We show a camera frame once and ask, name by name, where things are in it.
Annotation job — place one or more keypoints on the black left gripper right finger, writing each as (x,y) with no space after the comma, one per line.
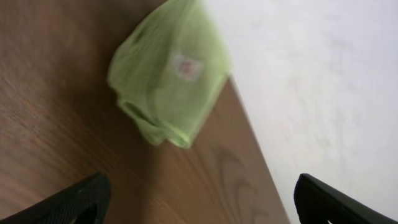
(318,203)

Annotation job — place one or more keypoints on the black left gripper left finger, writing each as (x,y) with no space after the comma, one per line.
(86,201)

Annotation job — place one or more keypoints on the light green microfiber cloth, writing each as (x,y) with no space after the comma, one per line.
(168,74)

